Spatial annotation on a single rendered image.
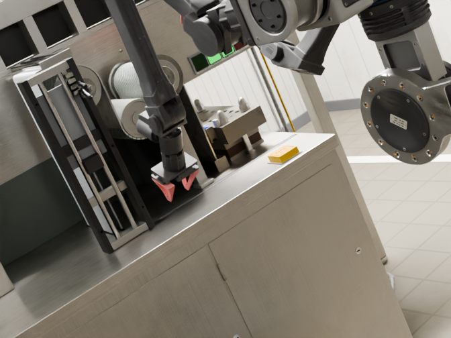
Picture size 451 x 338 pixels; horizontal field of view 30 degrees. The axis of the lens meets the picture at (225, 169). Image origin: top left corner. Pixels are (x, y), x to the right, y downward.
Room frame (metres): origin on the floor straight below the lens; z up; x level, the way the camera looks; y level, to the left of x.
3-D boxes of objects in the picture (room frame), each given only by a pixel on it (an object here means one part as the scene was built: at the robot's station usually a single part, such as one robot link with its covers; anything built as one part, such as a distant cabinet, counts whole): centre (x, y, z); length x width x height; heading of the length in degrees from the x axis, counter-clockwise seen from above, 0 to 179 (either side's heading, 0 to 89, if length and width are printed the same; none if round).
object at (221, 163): (2.71, 0.06, 0.92); 0.28 x 0.04 x 0.04; 25
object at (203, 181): (2.52, 0.08, 1.05); 0.06 x 0.05 x 0.31; 25
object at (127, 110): (2.64, 0.22, 1.17); 0.26 x 0.12 x 0.12; 25
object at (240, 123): (2.80, -0.03, 1.00); 0.40 x 0.16 x 0.06; 25
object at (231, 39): (1.64, -0.11, 1.43); 0.10 x 0.05 x 0.09; 31
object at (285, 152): (2.43, -0.18, 0.91); 0.07 x 0.07 x 0.02; 25
